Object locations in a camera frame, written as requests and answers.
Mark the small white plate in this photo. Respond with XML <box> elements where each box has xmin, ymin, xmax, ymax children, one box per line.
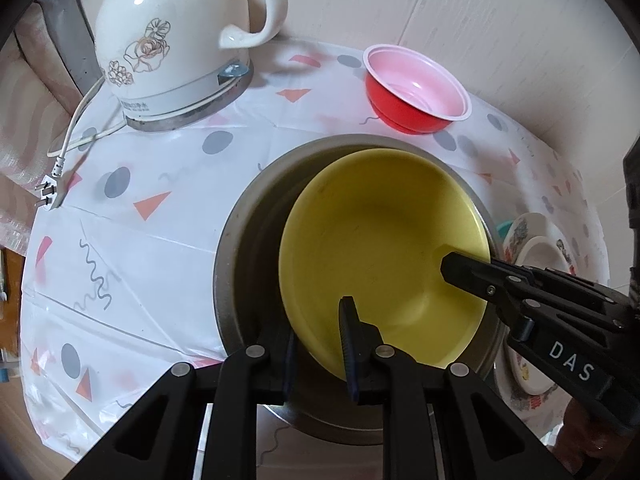
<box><xmin>506</xmin><ymin>234</ymin><xmax>571</xmax><ymax>395</ymax></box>

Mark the white floral electric kettle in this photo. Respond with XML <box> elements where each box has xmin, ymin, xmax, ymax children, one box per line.
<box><xmin>93</xmin><ymin>0</ymin><xmax>290</xmax><ymax>134</ymax></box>

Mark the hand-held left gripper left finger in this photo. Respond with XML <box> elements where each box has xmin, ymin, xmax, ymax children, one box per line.
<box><xmin>65</xmin><ymin>327</ymin><xmax>301</xmax><ymax>480</ymax></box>

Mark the red plastic bowl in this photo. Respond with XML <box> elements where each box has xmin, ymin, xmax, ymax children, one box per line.
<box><xmin>362</xmin><ymin>43</ymin><xmax>473</xmax><ymax>135</ymax></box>

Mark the stainless steel bowl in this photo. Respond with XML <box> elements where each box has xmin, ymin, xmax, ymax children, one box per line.
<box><xmin>212</xmin><ymin>133</ymin><xmax>511</xmax><ymax>449</ymax></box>

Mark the white kettle power cord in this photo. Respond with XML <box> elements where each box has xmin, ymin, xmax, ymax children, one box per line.
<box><xmin>36</xmin><ymin>76</ymin><xmax>132</xmax><ymax>211</ymax></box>

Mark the person's right hand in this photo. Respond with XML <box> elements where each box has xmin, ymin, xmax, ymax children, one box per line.
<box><xmin>559</xmin><ymin>399</ymin><xmax>629</xmax><ymax>469</ymax></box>

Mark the large white patterned plate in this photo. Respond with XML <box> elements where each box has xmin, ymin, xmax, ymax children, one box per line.
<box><xmin>492</xmin><ymin>211</ymin><xmax>584</xmax><ymax>414</ymax></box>

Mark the yellow plastic bowl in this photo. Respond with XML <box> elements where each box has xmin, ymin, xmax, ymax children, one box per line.
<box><xmin>278</xmin><ymin>148</ymin><xmax>494</xmax><ymax>384</ymax></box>

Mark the white patterned tablecloth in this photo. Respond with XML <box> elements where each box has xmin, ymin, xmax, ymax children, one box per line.
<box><xmin>20</xmin><ymin>35</ymin><xmax>612</xmax><ymax>467</ymax></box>

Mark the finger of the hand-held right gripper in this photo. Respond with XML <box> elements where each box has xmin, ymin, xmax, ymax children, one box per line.
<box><xmin>505</xmin><ymin>316</ymin><xmax>540</xmax><ymax>357</ymax></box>
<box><xmin>439</xmin><ymin>251</ymin><xmax>621</xmax><ymax>318</ymax></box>

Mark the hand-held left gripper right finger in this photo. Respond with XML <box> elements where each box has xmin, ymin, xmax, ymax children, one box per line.
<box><xmin>338</xmin><ymin>296</ymin><xmax>571</xmax><ymax>480</ymax></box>

